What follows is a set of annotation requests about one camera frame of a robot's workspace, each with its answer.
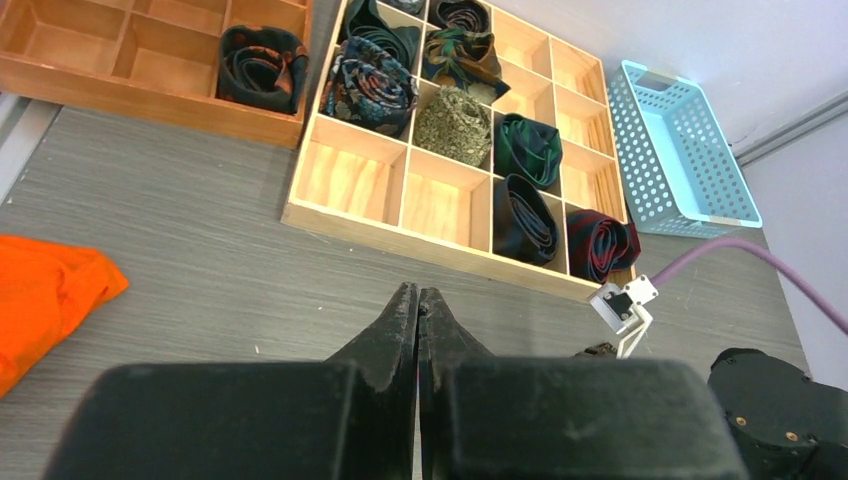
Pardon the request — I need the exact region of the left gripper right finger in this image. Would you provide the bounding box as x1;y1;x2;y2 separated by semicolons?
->
418;288;748;479

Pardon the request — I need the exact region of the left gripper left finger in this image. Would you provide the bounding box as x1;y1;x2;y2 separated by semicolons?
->
44;283;419;479

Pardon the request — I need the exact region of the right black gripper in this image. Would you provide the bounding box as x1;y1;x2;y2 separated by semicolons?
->
576;275;658;359

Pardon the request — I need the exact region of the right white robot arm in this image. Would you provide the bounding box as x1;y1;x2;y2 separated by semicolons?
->
581;276;847;479

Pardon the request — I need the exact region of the red blue striped rolled tie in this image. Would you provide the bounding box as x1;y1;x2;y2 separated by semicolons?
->
566;209;641;284

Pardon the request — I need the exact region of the dark navy rolled tie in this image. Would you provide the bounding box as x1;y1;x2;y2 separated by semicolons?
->
492;174;559;266

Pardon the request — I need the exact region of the light blue plastic basket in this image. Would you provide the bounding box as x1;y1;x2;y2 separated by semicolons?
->
607;60;763;239

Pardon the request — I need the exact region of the light wooden grid tray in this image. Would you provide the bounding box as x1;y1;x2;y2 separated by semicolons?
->
282;1;627;300

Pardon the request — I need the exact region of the dark green rolled tie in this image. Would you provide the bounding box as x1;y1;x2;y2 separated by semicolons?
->
493;113;563;190

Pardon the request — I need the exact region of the olive rolled tie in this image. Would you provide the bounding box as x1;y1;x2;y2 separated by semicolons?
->
412;86;492;167

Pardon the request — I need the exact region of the green brown patterned rolled tie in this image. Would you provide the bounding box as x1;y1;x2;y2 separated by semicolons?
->
421;28;512;105

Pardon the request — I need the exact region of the dark brown rolled tie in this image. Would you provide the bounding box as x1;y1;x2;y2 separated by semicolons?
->
427;0;491;33

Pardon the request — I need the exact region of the blue orange patterned rolled tie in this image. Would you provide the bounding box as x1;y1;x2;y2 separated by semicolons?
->
319;36;419;138

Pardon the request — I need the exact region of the orange cloth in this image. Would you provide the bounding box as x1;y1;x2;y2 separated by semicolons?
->
1;235;129;395

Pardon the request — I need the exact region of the black rolled tie orange tray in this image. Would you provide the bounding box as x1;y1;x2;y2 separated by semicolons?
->
216;24;309;115

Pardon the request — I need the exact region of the grey blue rolled tie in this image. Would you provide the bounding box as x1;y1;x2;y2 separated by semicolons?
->
384;0;425;16

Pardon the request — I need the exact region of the dark teal rolled tie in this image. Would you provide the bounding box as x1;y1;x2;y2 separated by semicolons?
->
338;0;421;70

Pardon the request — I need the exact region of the orange wooden grid tray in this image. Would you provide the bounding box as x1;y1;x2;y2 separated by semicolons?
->
1;1;313;148

